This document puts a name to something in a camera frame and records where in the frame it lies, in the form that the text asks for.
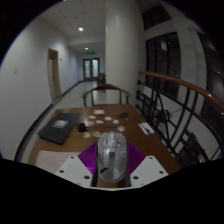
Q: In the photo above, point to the small beige round piece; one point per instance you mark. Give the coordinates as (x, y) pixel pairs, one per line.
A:
(96, 134)
(86, 135)

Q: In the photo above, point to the small dark tool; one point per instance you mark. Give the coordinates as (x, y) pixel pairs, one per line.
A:
(124, 115)

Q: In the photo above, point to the green exit sign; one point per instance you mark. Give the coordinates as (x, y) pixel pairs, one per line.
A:
(90, 52)

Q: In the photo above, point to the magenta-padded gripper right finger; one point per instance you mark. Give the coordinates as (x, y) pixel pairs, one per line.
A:
(150, 168)

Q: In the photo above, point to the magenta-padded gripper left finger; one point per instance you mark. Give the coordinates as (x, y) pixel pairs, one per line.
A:
(71, 168)

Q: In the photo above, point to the distant wooden furniture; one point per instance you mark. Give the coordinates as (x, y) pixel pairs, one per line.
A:
(101, 78)

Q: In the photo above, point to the brown-framed side door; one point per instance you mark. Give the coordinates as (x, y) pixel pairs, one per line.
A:
(55, 75)

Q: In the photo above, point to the round ceiling light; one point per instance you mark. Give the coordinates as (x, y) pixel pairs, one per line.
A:
(86, 48)
(81, 29)

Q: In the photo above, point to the black closed laptop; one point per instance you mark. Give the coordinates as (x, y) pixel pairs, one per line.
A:
(60, 128)

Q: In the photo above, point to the small white round piece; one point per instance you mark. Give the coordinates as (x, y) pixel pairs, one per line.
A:
(108, 118)
(115, 121)
(99, 122)
(92, 117)

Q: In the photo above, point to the white rectangular card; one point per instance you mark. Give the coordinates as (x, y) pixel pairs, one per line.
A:
(98, 112)

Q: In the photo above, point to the small pinkish round piece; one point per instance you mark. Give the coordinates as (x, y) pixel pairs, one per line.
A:
(121, 128)

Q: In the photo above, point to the glazed double door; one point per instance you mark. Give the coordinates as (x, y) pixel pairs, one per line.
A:
(91, 69)

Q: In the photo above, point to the tall dark window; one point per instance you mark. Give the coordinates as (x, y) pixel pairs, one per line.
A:
(163, 63)

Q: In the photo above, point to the wooden armchair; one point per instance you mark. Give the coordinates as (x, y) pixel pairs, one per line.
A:
(106, 87)

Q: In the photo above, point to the small black box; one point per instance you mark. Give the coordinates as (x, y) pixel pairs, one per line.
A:
(82, 127)

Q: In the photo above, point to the wood-topped black metal railing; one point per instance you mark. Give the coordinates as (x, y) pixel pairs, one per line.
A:
(186, 85)

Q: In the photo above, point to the dark transom window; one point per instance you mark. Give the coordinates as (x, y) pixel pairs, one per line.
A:
(156, 16)

